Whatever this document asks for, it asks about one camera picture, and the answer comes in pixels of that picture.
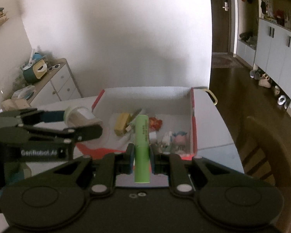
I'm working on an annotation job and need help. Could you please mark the yellow small box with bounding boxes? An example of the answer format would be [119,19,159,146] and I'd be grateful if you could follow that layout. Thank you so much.
[114,113,131,137]

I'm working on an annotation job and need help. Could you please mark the red cardboard box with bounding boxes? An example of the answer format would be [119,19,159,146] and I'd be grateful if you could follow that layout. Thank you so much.
[77,87,197,160]

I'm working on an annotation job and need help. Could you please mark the green stick tube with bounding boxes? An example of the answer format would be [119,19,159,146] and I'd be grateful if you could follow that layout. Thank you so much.
[134,115,150,183]

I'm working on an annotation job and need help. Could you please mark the white wall cabinet unit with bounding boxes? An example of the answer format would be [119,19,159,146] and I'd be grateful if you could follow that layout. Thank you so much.
[236,0,291,113]

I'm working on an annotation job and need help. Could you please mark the orange small toy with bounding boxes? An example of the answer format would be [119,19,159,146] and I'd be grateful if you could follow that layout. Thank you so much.
[149,117,163,132]

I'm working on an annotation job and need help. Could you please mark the white bunny figurine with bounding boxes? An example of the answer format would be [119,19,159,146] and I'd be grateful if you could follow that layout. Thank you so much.
[161,131,173,151]

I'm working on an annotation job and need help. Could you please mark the teal yellow tissue holder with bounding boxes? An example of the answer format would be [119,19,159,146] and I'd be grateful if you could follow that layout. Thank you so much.
[21,53,48,84]

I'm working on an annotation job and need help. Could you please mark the white sunglasses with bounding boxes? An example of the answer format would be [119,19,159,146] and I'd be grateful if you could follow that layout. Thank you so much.
[48,64,60,72]

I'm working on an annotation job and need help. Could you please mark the green lid paper jar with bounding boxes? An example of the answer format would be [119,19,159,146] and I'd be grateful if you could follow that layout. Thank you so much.
[63,106,103,133]

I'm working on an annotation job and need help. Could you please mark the pink blue toy figure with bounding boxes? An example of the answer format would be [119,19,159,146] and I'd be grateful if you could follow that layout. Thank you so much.
[173,131,187,153]

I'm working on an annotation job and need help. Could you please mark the dark brown door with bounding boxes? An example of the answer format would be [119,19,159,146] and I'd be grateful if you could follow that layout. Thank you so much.
[211,0,236,54]

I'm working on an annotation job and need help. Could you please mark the white side cabinet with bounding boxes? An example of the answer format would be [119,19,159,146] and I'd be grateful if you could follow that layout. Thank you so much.
[0,58,82,110]

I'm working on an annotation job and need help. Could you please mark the wooden chair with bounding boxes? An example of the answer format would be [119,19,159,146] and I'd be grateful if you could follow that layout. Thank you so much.
[235,116,291,232]

